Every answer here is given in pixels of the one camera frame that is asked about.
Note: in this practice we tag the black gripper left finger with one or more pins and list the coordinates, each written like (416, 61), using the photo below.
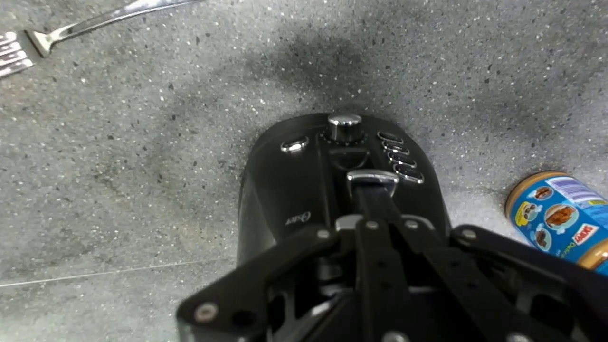
(300, 289)

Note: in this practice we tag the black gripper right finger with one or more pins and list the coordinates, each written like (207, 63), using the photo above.
(498, 289)

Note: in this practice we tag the blue labelled peanut butter jar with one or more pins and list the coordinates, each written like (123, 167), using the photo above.
(562, 217)

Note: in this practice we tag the black toaster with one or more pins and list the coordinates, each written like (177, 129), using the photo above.
(296, 177)

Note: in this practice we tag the silver fork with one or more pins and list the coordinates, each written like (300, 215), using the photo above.
(21, 49)

